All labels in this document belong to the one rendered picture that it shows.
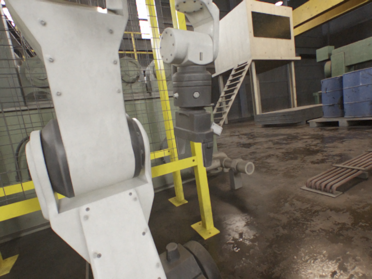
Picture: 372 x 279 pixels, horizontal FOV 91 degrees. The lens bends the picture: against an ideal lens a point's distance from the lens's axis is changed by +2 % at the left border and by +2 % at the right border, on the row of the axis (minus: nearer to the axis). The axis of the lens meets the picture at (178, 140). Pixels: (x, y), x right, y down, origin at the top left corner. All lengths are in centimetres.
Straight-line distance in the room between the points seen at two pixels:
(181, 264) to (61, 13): 65
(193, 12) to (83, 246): 51
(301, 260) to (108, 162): 89
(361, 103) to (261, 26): 607
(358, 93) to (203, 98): 453
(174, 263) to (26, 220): 138
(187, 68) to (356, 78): 456
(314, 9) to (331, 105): 1050
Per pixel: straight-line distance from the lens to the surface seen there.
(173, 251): 67
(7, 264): 153
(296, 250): 107
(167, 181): 188
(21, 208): 92
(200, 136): 40
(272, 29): 1036
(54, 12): 34
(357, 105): 487
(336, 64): 1183
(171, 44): 40
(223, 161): 165
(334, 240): 118
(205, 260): 71
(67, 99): 32
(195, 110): 41
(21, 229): 188
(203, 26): 48
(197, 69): 41
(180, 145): 50
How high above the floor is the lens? 65
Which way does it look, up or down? 7 degrees down
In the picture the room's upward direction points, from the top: 9 degrees counter-clockwise
